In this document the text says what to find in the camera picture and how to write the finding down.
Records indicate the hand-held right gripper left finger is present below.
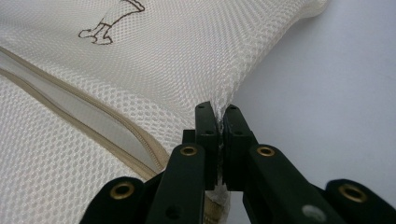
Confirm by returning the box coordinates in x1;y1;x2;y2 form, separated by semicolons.
145;101;219;224

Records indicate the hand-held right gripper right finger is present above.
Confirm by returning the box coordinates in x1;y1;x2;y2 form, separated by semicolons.
221;104;347;224

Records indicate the white table mat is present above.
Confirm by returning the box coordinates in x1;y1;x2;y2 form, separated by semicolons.
227;0;396;224

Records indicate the cream mesh laundry bag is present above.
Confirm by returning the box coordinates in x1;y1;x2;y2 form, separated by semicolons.
0;0;332;224

